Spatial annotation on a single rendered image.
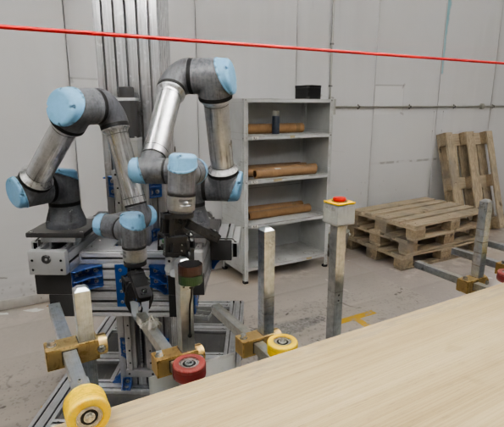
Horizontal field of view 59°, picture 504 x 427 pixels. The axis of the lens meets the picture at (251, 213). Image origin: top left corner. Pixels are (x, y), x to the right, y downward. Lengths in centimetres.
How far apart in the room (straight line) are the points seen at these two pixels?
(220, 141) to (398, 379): 95
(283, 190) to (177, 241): 326
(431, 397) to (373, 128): 417
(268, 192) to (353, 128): 120
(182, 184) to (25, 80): 258
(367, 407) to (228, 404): 29
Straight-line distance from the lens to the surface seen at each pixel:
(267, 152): 425
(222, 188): 167
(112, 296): 189
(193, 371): 111
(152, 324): 140
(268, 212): 400
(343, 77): 477
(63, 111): 150
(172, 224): 120
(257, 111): 417
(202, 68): 151
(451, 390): 114
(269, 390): 105
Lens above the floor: 151
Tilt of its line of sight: 14 degrees down
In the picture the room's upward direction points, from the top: straight up
